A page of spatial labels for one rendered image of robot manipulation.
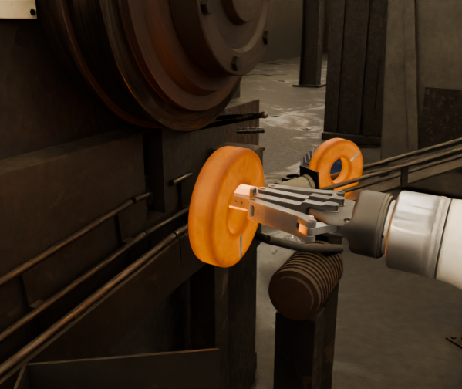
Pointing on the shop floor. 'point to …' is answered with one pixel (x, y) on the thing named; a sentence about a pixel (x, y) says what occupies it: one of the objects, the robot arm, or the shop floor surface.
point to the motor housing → (301, 316)
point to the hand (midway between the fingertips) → (231, 194)
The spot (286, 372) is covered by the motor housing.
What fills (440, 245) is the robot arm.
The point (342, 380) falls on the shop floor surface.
